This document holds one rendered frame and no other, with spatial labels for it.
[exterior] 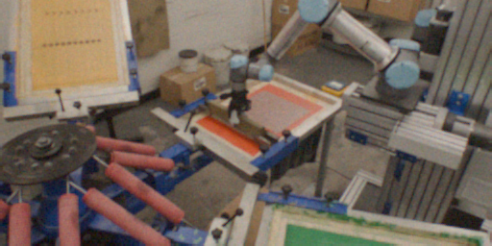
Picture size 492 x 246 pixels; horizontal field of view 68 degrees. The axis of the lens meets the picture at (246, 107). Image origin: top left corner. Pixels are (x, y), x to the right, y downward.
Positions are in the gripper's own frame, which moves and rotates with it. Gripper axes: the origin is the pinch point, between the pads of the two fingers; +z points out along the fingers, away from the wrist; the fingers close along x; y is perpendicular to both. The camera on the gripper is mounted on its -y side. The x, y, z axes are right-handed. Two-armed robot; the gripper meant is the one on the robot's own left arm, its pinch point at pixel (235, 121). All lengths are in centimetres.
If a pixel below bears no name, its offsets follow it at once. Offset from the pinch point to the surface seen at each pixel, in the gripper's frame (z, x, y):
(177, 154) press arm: -3.1, -38.3, 2.8
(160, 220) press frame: -3, -65, 27
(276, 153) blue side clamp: 0.3, -5.2, 30.2
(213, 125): 5.4, -4.5, -11.3
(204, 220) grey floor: 101, 3, -34
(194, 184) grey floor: 101, 22, -66
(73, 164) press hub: -30, -82, 13
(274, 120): 5.5, 20.9, 8.5
